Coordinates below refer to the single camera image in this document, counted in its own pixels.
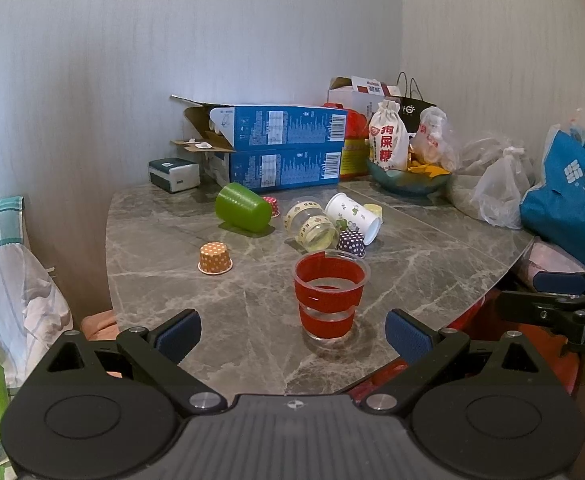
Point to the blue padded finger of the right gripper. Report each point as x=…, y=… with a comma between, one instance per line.
x=569, y=284

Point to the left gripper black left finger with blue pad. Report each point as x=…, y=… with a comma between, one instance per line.
x=155, y=356

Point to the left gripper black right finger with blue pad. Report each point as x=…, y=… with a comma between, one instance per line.
x=431, y=355

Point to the clear cup red bands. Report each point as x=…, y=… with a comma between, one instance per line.
x=329, y=288

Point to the orange polka dot paper cup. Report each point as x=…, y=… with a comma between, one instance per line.
x=214, y=259

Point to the dark polka dot paper cup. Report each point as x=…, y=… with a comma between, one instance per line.
x=351, y=242

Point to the small yellow cup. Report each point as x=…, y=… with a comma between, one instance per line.
x=375, y=210

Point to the white paper cup green print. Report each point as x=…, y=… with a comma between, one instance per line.
x=347, y=213

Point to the green plastic cup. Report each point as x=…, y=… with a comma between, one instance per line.
x=243, y=208

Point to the clear cup yellow patterned bands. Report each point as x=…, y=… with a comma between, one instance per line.
x=309, y=225

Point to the red polka dot paper cup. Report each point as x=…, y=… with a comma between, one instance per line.
x=271, y=200

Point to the orange seat cushion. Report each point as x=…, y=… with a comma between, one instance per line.
x=100, y=326

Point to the blue shopping bag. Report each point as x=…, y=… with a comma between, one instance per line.
x=555, y=206

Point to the grey translucent plastic bag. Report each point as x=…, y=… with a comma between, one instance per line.
x=492, y=180

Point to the white cloth on chair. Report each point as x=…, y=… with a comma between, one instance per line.
x=33, y=313

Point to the teal bowl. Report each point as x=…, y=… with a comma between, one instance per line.
x=406, y=183

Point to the green white tissue box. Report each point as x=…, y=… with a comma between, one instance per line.
x=174, y=175

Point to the clear plastic snack bag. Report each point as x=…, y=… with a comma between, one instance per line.
x=434, y=142

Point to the red yellow package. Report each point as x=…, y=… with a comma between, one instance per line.
x=352, y=129

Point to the lower blue cardboard box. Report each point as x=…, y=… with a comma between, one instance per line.
x=275, y=168

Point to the blue cardboard box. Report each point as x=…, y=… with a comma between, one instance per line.
x=243, y=127
x=275, y=168

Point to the black paper gift bag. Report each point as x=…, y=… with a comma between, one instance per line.
x=412, y=102

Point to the upper blue cardboard box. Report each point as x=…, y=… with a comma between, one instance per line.
x=243, y=127

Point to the white red cardboard box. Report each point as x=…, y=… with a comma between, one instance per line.
x=361, y=94

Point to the white drawstring candy bag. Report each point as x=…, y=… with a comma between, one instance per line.
x=388, y=137

